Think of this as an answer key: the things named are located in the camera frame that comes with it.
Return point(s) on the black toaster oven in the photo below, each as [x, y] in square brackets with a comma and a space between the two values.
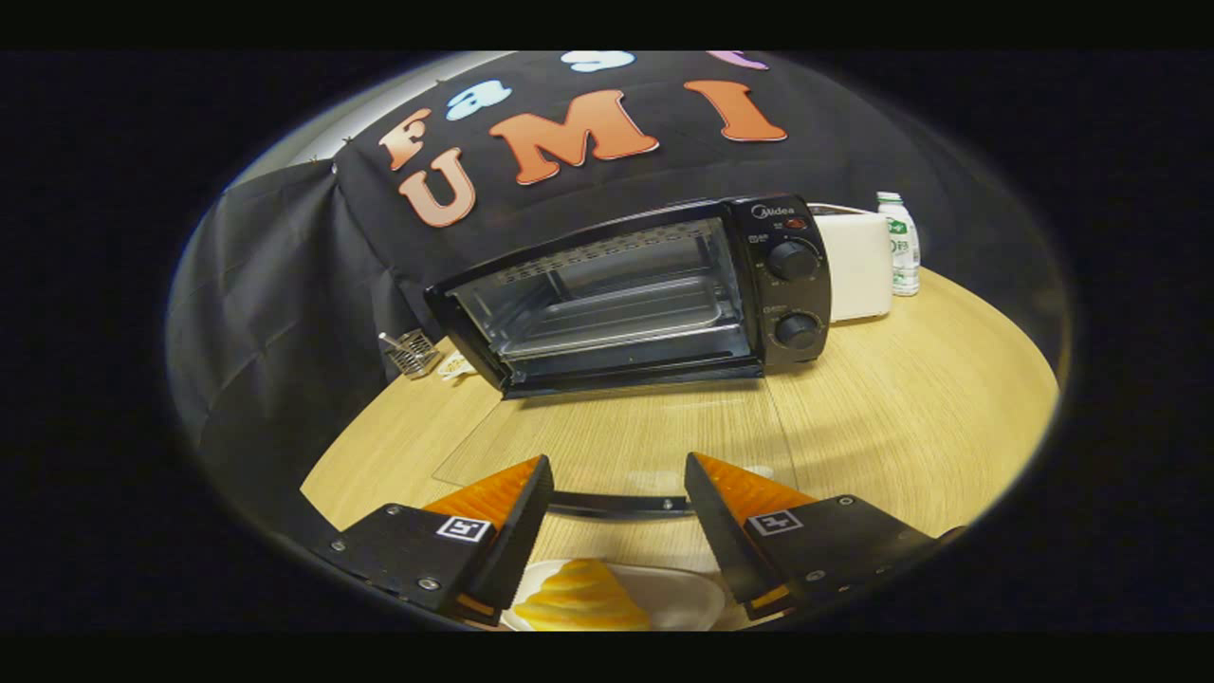
[797, 285]

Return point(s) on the white plastic bottle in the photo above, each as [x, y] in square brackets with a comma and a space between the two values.
[903, 251]

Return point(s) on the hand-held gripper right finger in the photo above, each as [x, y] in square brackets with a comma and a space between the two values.
[726, 536]

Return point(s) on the small white packet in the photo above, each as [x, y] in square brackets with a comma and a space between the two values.
[457, 366]

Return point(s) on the yellow croissant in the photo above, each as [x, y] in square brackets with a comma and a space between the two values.
[580, 598]

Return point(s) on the white plate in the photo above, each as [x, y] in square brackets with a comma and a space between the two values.
[678, 598]

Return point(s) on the black backdrop cloth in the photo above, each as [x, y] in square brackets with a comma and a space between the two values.
[285, 285]

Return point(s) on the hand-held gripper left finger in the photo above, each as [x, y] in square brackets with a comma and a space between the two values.
[517, 541]

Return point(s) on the white bread toaster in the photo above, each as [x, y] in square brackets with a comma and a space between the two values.
[854, 266]

